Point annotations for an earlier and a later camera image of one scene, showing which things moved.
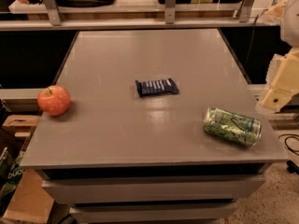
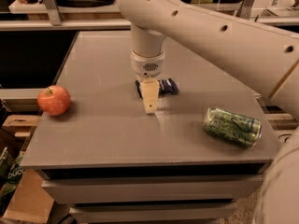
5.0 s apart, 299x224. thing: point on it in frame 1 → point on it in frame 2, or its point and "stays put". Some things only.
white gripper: [291, 23] → [147, 65]
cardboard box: [31, 203] stays put
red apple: [54, 100] stays put
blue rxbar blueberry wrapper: [158, 87] stays put
